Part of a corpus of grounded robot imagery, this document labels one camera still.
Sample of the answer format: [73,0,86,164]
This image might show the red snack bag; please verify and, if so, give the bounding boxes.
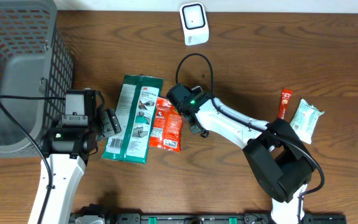
[149,97,183,152]

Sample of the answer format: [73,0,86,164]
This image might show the green white packet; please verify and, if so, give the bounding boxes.
[102,75,163,164]

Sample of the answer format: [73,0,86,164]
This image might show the red stick packet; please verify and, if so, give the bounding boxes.
[277,88,293,119]

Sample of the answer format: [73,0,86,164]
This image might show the mint green snack packet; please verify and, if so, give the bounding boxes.
[290,99,324,144]

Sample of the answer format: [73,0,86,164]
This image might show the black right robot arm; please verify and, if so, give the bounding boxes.
[166,83,320,223]

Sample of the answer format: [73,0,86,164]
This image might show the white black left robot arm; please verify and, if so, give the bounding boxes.
[29,90,121,223]

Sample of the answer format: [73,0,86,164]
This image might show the white barcode scanner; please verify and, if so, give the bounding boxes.
[179,2,209,46]

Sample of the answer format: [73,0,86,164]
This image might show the grey plastic mesh basket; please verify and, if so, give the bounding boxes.
[0,0,73,157]

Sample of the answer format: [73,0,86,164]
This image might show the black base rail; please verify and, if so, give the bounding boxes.
[68,212,347,224]

